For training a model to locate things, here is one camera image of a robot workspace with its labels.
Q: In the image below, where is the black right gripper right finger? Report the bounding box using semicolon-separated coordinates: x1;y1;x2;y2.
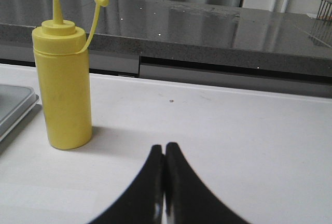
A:
164;143;247;223

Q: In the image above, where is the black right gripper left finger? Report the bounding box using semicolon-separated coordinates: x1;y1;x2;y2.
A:
90;145;164;223

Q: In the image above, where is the yellow squeeze bottle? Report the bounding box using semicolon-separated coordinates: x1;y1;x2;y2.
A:
32;0;109;150

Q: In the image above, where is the silver digital kitchen scale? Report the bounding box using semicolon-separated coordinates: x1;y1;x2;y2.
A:
1;84;42;154

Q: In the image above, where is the grey stone counter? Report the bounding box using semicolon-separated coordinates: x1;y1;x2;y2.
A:
0;0;332;97

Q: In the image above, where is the metal wire rack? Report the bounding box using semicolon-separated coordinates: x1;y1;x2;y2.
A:
316;0;332;21

